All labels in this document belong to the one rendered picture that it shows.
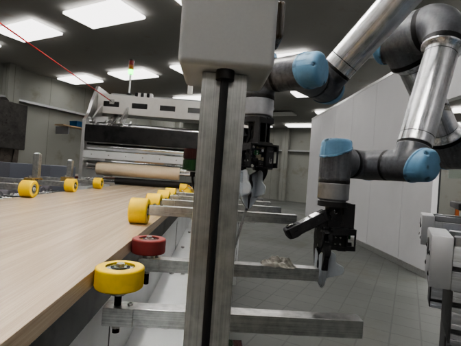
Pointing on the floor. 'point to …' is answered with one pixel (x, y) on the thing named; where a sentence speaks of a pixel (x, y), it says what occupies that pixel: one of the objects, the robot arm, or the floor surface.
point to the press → (12, 130)
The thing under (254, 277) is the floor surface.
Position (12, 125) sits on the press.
